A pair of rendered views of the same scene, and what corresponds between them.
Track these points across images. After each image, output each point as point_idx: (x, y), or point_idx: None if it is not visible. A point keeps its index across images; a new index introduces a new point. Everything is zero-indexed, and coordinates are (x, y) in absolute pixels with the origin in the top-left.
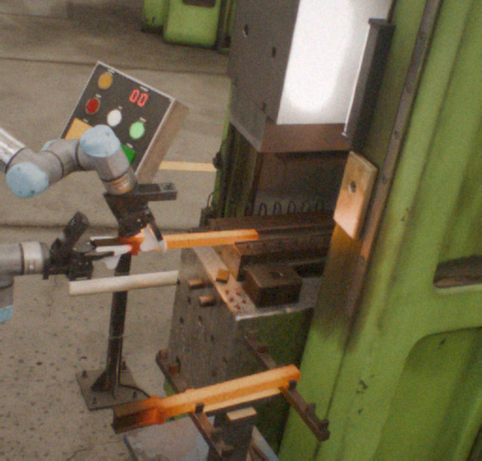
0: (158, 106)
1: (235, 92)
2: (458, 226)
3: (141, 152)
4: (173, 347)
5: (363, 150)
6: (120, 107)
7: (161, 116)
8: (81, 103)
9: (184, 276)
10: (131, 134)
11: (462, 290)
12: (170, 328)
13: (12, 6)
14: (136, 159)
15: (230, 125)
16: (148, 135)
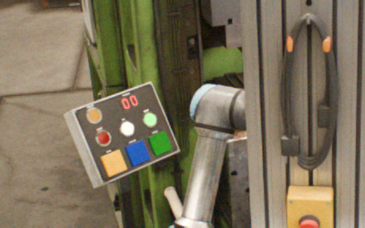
0: (147, 94)
1: (231, 28)
2: None
3: (166, 127)
4: (243, 215)
5: None
6: (123, 119)
7: (154, 97)
8: (92, 145)
9: (241, 161)
10: (149, 124)
11: None
12: (233, 209)
13: None
14: (168, 134)
15: (165, 77)
16: (159, 115)
